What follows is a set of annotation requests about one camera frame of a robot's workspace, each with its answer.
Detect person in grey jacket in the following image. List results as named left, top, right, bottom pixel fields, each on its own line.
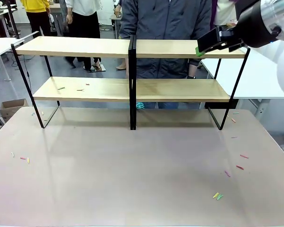
left=119, top=0, right=213, bottom=110

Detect silver floor plate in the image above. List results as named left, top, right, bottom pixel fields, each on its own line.
left=87, top=63, right=107, bottom=73

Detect person in white shirt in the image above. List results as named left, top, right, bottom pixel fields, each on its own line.
left=214, top=0, right=239, bottom=27

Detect white table grey legs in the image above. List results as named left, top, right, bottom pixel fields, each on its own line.
left=0, top=30, right=40, bottom=82

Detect person in black trousers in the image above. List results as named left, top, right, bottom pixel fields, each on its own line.
left=65, top=0, right=103, bottom=71

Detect purple garment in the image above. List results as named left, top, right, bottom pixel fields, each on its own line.
left=209, top=0, right=218, bottom=31

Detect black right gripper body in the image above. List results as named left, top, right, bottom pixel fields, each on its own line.
left=234, top=0, right=278, bottom=49

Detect brown cardboard box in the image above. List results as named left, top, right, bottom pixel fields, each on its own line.
left=0, top=98, right=29, bottom=123

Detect person in yellow jacket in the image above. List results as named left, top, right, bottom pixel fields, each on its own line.
left=19, top=0, right=52, bottom=37

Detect wooden shelf black metal frame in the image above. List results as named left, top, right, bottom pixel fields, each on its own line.
left=10, top=35, right=251, bottom=131

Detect large white table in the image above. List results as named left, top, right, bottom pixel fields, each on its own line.
left=199, top=46, right=284, bottom=122

